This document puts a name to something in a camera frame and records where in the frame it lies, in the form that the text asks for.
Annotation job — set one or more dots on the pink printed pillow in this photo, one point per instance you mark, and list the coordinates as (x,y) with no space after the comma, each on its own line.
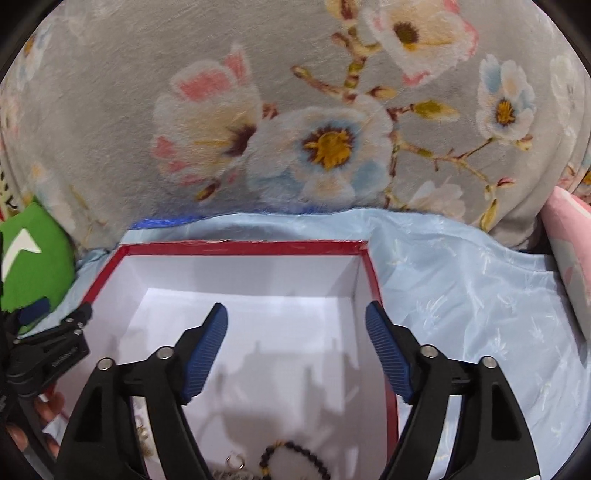
(572,258)

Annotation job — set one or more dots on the green cushion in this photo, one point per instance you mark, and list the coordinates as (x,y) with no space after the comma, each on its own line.
(41,272)

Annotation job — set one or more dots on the colourful cartoon pillow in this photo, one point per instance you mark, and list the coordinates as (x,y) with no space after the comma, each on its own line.
(7,194)

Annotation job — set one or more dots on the red box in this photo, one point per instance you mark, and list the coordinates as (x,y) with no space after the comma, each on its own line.
(258,323)

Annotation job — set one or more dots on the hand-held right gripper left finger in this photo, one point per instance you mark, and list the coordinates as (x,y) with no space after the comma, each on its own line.
(207,350)

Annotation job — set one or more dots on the light blue bedsheet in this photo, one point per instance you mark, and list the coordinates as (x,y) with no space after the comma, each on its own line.
(461,286)

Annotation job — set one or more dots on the small silver earring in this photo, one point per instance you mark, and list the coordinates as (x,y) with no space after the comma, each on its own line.
(231,475)

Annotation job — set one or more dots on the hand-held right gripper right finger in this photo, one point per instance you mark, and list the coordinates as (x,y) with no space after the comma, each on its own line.
(388,355)

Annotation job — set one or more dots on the person's left hand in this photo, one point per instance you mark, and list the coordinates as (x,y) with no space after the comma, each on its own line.
(46,410)

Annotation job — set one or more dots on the grey floral blanket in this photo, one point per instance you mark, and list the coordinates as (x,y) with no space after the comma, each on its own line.
(295,69)

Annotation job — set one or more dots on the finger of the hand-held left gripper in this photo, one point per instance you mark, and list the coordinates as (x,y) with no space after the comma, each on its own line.
(34,310)
(60,327)

